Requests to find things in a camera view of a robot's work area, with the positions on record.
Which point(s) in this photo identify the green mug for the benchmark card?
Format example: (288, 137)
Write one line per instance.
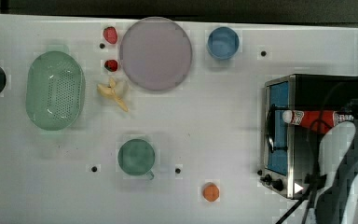
(137, 157)

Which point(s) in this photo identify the round lilac plate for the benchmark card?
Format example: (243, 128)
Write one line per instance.
(156, 54)

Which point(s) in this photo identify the orange toy fruit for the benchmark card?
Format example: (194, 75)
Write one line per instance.
(211, 192)

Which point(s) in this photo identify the peeled toy banana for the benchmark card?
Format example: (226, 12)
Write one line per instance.
(114, 90)

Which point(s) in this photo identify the silver black toaster oven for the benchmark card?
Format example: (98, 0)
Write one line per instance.
(287, 149)

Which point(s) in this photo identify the large red toy strawberry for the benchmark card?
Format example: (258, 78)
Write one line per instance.
(110, 35)

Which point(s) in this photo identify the blue bowl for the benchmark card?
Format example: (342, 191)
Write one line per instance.
(223, 43)

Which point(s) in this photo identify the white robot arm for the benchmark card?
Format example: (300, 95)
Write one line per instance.
(337, 199)

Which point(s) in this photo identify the red ketchup bottle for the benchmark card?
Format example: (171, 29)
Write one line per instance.
(317, 121)

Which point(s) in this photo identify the small red toy strawberry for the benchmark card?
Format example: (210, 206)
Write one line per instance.
(111, 65)

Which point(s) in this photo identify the green perforated colander basket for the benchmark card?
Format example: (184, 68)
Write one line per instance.
(55, 91)

